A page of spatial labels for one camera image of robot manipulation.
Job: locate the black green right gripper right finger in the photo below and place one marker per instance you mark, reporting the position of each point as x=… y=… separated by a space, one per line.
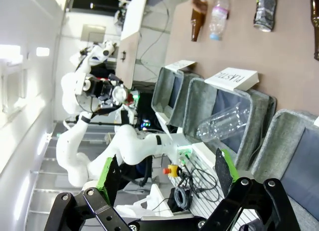
x=225 y=171

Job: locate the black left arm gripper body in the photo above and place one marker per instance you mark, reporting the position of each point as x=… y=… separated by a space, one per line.
x=101 y=87

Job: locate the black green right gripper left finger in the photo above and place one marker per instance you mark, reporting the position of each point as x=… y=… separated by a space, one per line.
x=104 y=181

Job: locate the red silver drink can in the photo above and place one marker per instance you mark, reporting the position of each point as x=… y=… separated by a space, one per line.
x=118 y=93

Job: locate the brown glass bottle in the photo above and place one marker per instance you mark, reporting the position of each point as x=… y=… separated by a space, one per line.
x=316 y=24
x=197 y=23

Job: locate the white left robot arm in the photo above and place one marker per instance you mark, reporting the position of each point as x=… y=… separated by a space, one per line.
x=124 y=144

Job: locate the grey felt basket plastic label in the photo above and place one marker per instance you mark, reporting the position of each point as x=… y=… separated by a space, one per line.
x=199 y=109

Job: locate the crushed black drink can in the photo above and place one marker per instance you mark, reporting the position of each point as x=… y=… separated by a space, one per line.
x=265 y=12

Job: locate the white aluminium robot stand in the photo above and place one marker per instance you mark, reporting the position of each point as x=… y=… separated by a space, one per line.
x=207 y=161

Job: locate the clear capless plastic bottle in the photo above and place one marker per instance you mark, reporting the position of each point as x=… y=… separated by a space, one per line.
x=221 y=126

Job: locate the white equipment housing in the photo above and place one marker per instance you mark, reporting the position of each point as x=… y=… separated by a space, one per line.
x=147 y=206

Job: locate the yellow red emergency stop button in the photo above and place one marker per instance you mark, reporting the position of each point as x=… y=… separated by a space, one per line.
x=171 y=170

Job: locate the computer with coloured lights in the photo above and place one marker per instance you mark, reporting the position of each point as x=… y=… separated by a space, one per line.
x=145 y=122

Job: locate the white office desk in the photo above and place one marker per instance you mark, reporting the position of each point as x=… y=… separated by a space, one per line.
x=130 y=27

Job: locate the white label card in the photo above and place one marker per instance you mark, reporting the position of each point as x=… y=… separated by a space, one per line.
x=317 y=122
x=180 y=64

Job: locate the white card reading plastic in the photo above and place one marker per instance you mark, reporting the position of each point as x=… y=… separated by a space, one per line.
x=231 y=79

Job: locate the clear plastic bottle blue cap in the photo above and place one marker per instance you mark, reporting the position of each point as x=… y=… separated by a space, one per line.
x=218 y=17

